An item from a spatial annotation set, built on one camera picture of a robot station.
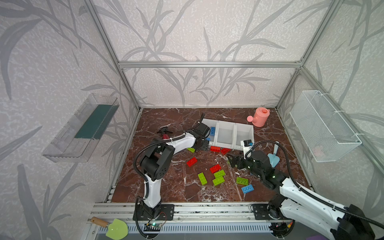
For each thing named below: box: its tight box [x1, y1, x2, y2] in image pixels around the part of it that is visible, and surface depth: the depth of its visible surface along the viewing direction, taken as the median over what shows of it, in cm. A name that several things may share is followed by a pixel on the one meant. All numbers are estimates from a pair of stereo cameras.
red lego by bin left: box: [210, 146, 221, 153], surface depth 98 cm
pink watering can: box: [247, 107, 271, 128], surface depth 106 cm
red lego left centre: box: [186, 157, 198, 167], surface depth 91 cm
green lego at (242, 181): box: [236, 176, 249, 186], surface depth 84 cm
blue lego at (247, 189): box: [241, 184, 255, 194], surface depth 82 cm
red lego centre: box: [210, 164, 222, 174], surface depth 89 cm
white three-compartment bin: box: [201, 118, 254, 150], surface depth 103 cm
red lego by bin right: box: [221, 148, 232, 155], surface depth 96 cm
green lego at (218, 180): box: [212, 176, 225, 186], surface depth 84 cm
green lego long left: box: [197, 172, 208, 186], surface depth 85 cm
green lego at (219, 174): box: [213, 169, 226, 179], surface depth 88 cm
